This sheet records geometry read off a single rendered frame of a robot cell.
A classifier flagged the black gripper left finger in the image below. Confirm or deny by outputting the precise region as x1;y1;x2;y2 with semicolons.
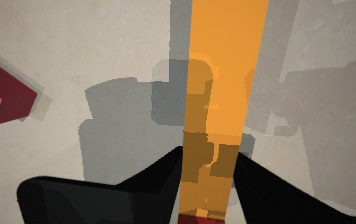
17;146;183;224

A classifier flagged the orange bar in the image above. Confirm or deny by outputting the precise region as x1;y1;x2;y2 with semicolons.
177;0;268;224

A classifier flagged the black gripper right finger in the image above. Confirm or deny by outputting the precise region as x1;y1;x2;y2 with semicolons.
233;152;356;224

